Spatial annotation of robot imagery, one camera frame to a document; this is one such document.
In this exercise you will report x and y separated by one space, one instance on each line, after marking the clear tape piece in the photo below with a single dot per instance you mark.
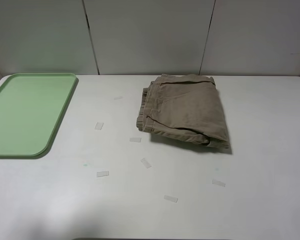
171 198
146 164
135 139
99 126
102 174
218 183

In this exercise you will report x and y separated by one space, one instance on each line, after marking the light green plastic tray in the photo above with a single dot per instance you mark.
32 106

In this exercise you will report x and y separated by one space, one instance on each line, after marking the khaki shorts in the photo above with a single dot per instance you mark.
185 108

